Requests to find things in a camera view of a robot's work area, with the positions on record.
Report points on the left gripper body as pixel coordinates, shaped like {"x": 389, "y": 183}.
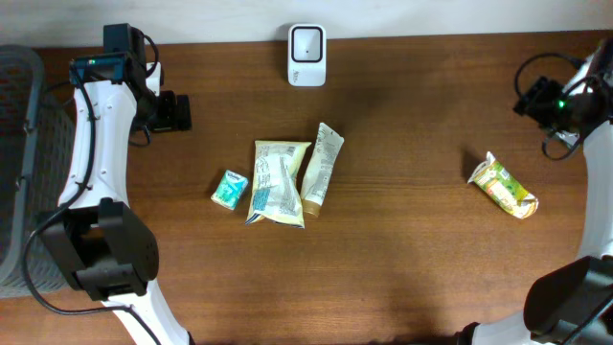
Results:
{"x": 181, "y": 112}

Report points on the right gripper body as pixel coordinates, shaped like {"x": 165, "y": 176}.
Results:
{"x": 530, "y": 97}

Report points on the green snack pouch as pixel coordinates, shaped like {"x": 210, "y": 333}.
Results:
{"x": 496, "y": 181}

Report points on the teal tissue pack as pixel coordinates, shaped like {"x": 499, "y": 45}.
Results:
{"x": 230, "y": 190}

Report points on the yellow white snack bag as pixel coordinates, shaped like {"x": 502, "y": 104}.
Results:
{"x": 274, "y": 192}

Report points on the white tube gold cap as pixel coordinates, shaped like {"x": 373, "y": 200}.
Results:
{"x": 319, "y": 169}

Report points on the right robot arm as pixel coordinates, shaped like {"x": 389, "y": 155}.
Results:
{"x": 573, "y": 304}

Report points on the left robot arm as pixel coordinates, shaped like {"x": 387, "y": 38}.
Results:
{"x": 99, "y": 244}

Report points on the white barcode scanner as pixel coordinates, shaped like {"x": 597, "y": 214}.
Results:
{"x": 306, "y": 55}

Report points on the grey plastic mesh basket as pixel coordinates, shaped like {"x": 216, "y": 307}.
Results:
{"x": 37, "y": 138}

